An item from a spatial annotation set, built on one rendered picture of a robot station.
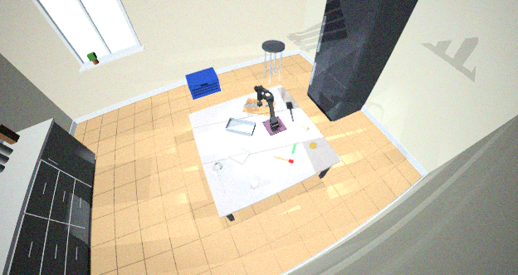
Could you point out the white jar with yellow lid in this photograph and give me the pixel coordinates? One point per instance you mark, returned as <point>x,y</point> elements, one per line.
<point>305,126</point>

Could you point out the light wooden board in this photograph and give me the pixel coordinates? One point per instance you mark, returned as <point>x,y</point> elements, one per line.
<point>263,110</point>

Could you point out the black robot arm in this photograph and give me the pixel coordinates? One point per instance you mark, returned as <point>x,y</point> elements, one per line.
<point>269,99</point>

